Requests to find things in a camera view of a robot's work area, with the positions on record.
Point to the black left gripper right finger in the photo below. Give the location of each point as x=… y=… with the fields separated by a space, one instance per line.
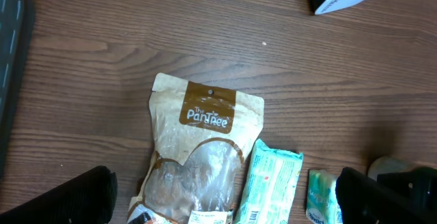
x=364 y=200

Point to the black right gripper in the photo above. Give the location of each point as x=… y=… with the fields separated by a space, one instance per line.
x=417 y=185

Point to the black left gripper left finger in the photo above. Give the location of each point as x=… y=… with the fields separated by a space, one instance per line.
x=87 y=198

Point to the green white can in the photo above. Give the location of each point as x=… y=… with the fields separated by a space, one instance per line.
x=387 y=164

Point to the teal white tissue pack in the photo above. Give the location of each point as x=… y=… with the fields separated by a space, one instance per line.
x=322 y=205

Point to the mint green tissue pack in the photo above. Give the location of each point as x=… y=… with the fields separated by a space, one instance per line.
x=270 y=187

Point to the brown white snack bag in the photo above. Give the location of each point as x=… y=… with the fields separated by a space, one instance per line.
x=202 y=137

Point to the dark grey plastic basket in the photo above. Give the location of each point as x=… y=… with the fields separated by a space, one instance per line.
x=17 y=21

